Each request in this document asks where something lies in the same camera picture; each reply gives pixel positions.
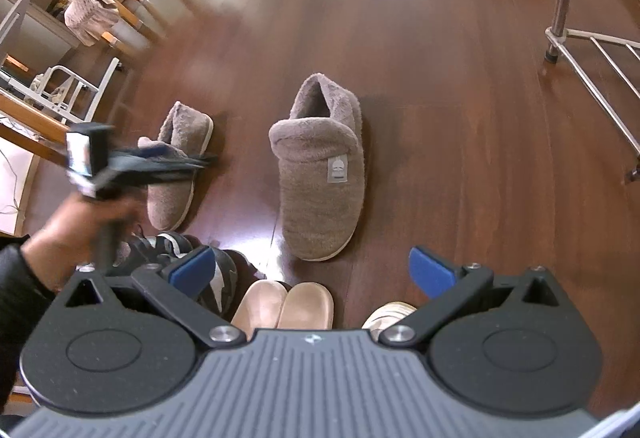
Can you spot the person's left forearm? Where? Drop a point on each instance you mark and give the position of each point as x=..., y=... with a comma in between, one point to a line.
x=20, y=288

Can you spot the wooden desk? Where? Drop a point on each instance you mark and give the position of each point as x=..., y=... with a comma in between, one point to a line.
x=30, y=127

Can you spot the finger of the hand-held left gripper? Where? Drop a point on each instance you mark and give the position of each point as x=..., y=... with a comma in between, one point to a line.
x=180, y=167

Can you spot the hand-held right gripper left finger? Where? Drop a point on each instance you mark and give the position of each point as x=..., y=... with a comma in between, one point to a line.
x=192, y=268

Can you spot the fuzzy slipper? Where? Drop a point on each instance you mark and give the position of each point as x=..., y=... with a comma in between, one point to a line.
x=170, y=203
x=320, y=198

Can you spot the black sneaker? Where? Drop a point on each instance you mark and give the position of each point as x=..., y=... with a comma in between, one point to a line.
x=235, y=268
x=165, y=245

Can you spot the white metal cart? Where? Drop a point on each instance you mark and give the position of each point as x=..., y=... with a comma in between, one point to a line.
x=107, y=82

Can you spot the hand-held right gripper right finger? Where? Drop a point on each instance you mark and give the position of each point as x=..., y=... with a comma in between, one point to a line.
x=430, y=270

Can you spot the person's left hand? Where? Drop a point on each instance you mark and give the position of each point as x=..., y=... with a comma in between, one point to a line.
x=65, y=238

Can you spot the white sneaker green trim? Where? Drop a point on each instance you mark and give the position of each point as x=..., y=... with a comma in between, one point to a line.
x=387, y=313

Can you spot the white cabinet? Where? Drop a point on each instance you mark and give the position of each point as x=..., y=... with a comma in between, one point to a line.
x=45, y=17

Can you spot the beige sandal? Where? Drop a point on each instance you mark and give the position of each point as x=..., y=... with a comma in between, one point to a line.
x=257, y=305
x=307, y=305

